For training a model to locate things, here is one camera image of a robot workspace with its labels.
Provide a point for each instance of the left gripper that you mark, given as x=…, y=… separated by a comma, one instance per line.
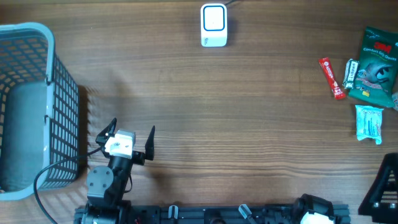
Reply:
x=139, y=158

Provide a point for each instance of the red Nescafe coffee stick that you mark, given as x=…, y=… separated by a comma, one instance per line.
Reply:
x=330, y=77

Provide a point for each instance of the green white gum box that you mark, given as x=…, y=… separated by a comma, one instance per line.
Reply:
x=350, y=73

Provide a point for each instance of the teal wet wipes pack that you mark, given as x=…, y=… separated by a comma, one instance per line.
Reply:
x=368, y=123

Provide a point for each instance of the green 3M gloves package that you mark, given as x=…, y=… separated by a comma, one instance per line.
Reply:
x=377, y=68

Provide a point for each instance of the green lid jar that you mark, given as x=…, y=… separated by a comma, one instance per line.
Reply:
x=395, y=100

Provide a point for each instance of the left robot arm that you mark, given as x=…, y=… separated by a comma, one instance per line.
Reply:
x=107, y=184

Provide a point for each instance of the white barcode scanner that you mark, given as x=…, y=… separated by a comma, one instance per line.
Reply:
x=214, y=25

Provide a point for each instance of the grey plastic shopping basket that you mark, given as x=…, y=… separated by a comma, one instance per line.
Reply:
x=39, y=113

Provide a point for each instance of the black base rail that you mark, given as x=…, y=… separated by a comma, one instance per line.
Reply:
x=271, y=213

